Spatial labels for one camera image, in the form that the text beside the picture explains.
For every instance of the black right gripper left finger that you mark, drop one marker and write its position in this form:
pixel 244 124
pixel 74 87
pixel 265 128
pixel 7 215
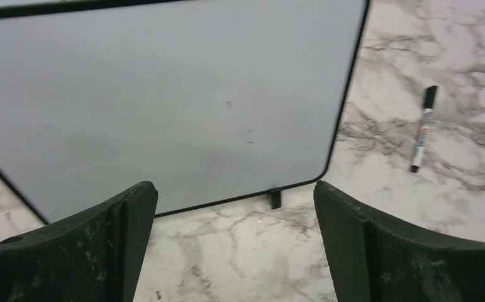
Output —
pixel 94 255

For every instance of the black small-board stand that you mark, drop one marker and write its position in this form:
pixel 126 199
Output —
pixel 275 199

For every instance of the black framed whiteboard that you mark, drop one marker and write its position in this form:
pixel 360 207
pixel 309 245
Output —
pixel 212 101

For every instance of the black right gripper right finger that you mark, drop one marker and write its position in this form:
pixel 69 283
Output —
pixel 374 256

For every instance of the black whiteboard marker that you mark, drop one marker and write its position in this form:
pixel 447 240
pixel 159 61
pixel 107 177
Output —
pixel 425 122

